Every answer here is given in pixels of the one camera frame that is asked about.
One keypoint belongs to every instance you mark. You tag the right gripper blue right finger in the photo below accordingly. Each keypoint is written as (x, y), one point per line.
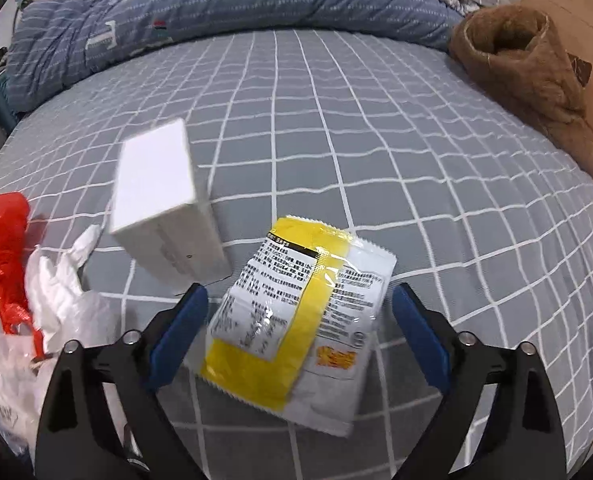
(428, 334)

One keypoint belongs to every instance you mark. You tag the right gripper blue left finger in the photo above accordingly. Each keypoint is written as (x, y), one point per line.
(170, 334)

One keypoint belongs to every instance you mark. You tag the yellow white snack packet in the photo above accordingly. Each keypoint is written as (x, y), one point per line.
(293, 335)

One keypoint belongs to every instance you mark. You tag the KEYU cotton pad bag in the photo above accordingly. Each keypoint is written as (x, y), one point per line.
(24, 380)

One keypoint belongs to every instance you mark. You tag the crumpled white tissue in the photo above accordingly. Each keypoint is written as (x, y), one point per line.
(61, 308)

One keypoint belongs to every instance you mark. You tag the grey checked bed sheet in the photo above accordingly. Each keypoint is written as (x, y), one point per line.
(489, 222)

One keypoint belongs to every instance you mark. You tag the white cardboard box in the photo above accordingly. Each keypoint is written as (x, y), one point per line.
(160, 211)

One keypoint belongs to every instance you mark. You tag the red plastic bag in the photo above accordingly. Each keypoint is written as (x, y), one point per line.
(14, 309)

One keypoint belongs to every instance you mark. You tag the brown fleece jacket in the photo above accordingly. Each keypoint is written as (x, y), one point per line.
(515, 54)

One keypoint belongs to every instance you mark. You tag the blue striped quilt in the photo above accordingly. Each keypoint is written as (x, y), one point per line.
(60, 42)

